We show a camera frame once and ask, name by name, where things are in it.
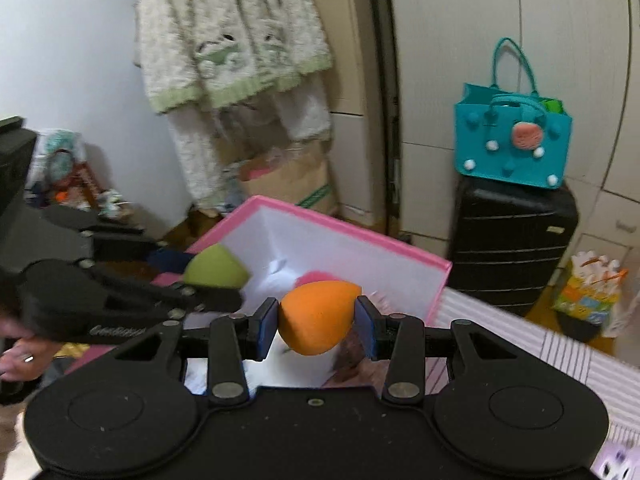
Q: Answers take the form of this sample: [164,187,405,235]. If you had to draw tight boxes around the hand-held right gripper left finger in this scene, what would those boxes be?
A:
[106,297,279,407]

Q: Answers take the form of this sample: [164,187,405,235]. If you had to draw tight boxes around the grey wooden wardrobe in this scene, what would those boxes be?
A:
[385,0,640,281]

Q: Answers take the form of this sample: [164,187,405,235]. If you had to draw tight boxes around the cream fleece jacket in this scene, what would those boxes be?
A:
[134,0,335,115]

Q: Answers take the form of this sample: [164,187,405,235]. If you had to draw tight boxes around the pile of small toys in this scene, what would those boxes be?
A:
[27,127,133,218]

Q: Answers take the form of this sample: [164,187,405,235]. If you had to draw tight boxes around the pink striped bed sheet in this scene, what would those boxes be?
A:
[427,287,640,476]

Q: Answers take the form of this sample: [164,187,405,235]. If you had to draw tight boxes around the cream fleece pants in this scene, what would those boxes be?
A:
[165,77,335,211]

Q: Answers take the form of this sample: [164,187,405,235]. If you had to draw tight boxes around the black clothes rack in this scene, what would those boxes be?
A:
[362,0,403,241]

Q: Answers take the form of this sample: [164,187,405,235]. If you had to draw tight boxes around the brown paper bag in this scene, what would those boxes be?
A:
[220,142,338,218]

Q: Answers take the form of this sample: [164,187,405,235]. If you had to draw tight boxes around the green egg-shaped sponge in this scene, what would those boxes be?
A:
[183,243,252,291]

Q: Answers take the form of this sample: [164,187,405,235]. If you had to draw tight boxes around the orange egg-shaped sponge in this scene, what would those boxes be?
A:
[277,280,363,357]

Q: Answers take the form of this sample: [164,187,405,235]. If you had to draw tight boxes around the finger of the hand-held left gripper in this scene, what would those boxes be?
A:
[80,230,198,276]
[75,260,244,328]

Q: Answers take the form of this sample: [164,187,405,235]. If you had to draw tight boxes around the clear plastic bag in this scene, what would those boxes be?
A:
[600,260,640,338]

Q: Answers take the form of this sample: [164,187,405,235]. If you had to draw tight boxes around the red strawberry plush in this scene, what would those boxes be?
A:
[295,269,346,291]

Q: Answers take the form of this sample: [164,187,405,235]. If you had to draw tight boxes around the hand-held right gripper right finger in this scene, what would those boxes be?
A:
[355,296,527,405]

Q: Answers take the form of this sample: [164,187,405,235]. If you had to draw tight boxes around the person's left hand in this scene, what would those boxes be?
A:
[0,305,58,386]

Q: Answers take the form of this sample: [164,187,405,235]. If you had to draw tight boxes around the pink cardboard box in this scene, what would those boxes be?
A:
[65,196,453,396]

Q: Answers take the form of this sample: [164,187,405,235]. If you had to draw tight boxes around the light wooden cabinet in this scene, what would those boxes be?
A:
[290,0,396,226]

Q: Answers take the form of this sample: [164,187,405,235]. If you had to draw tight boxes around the colourful snack box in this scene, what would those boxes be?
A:
[552,252,628,328]

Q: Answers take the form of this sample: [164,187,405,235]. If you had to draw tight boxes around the black suitcase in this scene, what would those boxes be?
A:
[447,177,580,318]

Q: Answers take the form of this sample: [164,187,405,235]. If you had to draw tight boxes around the teal felt tote bag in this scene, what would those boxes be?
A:
[454,36,573,191]

